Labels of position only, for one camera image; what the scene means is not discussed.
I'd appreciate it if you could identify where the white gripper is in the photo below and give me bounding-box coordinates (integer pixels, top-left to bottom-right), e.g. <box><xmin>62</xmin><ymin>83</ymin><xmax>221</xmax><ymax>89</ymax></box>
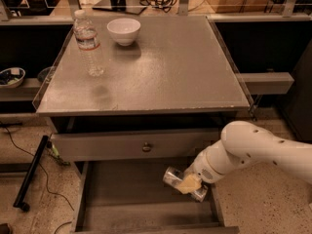
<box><xmin>176</xmin><ymin>150</ymin><xmax>223</xmax><ymax>194</ymax></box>

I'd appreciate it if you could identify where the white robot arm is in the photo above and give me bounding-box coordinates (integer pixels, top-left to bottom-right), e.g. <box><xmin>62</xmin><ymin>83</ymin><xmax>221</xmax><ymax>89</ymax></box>
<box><xmin>175</xmin><ymin>121</ymin><xmax>312</xmax><ymax>194</ymax></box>

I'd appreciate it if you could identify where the grey top drawer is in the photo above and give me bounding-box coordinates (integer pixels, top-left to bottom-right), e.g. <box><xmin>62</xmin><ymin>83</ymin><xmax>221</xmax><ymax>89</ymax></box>
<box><xmin>52</xmin><ymin>129</ymin><xmax>220</xmax><ymax>162</ymax></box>

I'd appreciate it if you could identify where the round brass drawer knob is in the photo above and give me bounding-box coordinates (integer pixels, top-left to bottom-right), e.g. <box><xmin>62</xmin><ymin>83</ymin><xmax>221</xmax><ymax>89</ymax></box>
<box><xmin>142</xmin><ymin>142</ymin><xmax>152</xmax><ymax>152</ymax></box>

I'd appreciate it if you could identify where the grey drawer cabinet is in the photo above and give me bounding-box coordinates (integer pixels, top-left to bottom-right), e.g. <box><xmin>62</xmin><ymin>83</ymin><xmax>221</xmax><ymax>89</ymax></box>
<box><xmin>32</xmin><ymin>15</ymin><xmax>254</xmax><ymax>234</ymax></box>

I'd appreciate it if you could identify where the open grey middle drawer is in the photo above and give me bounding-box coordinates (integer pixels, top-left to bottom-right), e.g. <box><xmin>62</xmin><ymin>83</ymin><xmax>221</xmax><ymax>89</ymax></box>
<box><xmin>70</xmin><ymin>157</ymin><xmax>239</xmax><ymax>234</ymax></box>

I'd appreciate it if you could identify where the grey side shelf beam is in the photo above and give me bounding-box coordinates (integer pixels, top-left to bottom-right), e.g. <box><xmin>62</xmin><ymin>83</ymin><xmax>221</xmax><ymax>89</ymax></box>
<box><xmin>236</xmin><ymin>72</ymin><xmax>294</xmax><ymax>95</ymax></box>

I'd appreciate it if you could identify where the white ceramic bowl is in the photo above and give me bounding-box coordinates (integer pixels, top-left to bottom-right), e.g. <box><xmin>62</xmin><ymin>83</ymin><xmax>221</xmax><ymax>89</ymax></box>
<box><xmin>107</xmin><ymin>18</ymin><xmax>140</xmax><ymax>46</ymax></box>

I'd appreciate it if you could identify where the clear plastic water bottle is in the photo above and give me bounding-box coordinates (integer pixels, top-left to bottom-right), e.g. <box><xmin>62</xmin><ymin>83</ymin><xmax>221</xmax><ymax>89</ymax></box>
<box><xmin>73</xmin><ymin>10</ymin><xmax>104</xmax><ymax>77</ymax></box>

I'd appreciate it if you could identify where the black bar on floor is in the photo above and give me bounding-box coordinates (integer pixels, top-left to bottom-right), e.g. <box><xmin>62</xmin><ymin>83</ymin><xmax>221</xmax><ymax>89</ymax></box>
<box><xmin>14</xmin><ymin>136</ymin><xmax>49</xmax><ymax>213</ymax></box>

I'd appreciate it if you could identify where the black monitor stand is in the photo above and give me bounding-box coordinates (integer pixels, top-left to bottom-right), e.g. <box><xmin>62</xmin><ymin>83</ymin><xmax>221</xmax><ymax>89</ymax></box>
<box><xmin>92</xmin><ymin>0</ymin><xmax>146</xmax><ymax>15</ymax></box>

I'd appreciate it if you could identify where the white bowl with items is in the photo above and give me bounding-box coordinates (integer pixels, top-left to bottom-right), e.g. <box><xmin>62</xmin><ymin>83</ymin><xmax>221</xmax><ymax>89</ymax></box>
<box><xmin>0</xmin><ymin>67</ymin><xmax>25</xmax><ymax>88</ymax></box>

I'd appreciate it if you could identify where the black floor cable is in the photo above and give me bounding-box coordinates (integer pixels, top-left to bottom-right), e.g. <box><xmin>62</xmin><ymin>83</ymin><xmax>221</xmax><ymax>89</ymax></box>
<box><xmin>0</xmin><ymin>122</ymin><xmax>76</xmax><ymax>234</ymax></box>

